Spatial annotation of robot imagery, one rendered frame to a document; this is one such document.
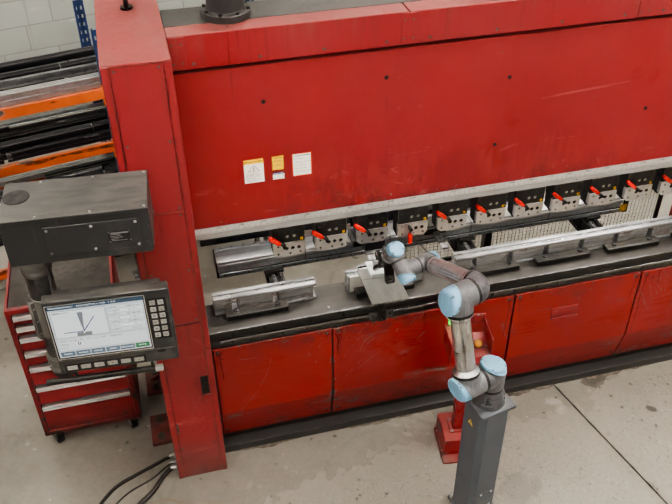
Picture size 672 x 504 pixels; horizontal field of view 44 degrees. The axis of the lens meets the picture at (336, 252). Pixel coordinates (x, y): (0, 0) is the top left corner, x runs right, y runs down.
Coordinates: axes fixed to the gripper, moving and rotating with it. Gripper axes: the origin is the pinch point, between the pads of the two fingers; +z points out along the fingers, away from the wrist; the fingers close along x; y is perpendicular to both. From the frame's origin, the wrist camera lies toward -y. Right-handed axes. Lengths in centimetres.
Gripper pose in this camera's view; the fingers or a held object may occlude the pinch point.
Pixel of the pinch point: (380, 269)
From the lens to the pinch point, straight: 396.1
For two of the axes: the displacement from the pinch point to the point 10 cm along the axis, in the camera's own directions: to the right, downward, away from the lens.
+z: -1.6, 2.3, 9.6
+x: -9.7, 1.6, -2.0
